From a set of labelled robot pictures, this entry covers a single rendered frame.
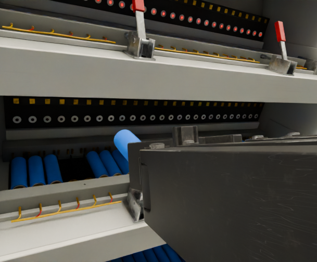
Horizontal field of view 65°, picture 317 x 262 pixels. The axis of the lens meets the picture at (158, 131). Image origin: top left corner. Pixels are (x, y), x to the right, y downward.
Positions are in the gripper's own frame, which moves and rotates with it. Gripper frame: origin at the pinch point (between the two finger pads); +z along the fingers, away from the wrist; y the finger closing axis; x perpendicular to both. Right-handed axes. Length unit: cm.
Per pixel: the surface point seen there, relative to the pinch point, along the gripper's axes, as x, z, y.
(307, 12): -27, 18, -48
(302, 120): -4, 21, -48
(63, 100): -8.8, 28.1, 1.6
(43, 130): -4.4, 30.4, 4.5
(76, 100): -8.9, 28.0, -0.2
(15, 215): 5.6, 20.0, 8.5
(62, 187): 3.3, 20.2, 3.5
